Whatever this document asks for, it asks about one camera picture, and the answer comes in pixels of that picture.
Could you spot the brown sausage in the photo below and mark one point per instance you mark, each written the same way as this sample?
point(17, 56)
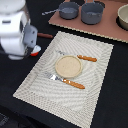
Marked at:
point(44, 35)

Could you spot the red tomato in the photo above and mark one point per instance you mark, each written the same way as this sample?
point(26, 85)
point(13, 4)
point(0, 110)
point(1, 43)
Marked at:
point(34, 54)

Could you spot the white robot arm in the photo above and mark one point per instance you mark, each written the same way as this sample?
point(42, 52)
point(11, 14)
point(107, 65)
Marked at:
point(17, 36)

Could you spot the grey frying pan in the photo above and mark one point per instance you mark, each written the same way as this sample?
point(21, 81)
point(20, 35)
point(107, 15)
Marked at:
point(67, 10)

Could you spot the beige round plate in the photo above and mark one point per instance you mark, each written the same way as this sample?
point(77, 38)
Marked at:
point(68, 66)

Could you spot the white woven placemat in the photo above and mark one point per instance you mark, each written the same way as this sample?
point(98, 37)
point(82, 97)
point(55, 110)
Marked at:
point(74, 105)

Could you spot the brown wooden board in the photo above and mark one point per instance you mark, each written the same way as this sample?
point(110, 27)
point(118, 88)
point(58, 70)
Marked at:
point(107, 27)

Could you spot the grey saucepan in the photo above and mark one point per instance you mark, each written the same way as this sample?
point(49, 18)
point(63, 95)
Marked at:
point(91, 13)

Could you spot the beige bowl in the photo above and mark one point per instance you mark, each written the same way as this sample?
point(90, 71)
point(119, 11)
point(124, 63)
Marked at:
point(123, 16)

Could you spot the fork with orange handle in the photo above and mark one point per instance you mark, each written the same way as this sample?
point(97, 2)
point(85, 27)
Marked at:
point(69, 82)

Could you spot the knife with orange handle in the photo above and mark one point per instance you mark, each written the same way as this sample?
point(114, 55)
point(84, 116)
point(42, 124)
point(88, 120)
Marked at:
point(79, 56)

